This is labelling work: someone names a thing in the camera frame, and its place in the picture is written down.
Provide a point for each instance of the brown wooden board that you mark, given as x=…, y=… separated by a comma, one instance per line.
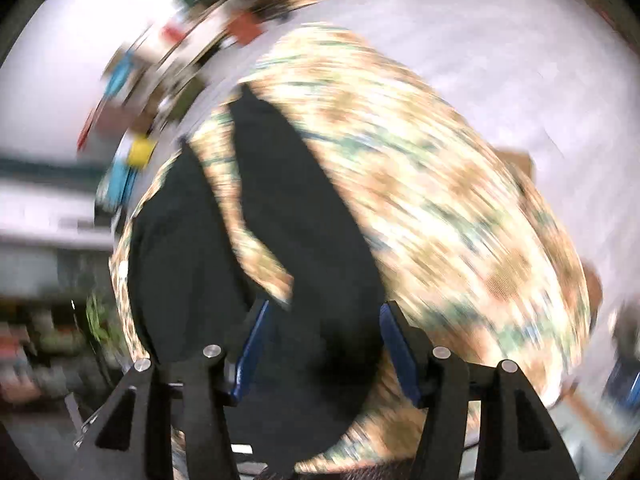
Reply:
x=515, y=160

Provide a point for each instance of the yellow shopping bag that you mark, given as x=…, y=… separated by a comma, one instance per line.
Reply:
x=141, y=151

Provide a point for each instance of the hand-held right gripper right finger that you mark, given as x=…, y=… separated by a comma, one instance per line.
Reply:
x=400, y=355

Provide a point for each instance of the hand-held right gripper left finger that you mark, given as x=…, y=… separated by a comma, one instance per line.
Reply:
x=252, y=350

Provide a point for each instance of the teal zip bag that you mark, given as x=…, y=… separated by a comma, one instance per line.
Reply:
x=120, y=182

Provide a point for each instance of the black garment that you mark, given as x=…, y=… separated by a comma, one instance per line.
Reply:
x=310, y=260

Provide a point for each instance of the green potted plant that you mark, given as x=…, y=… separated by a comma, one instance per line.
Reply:
x=100, y=322

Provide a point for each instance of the teal curtain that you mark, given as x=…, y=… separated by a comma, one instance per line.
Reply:
x=50, y=167

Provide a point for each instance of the sunflower print blanket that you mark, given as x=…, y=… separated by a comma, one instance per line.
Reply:
x=425, y=185

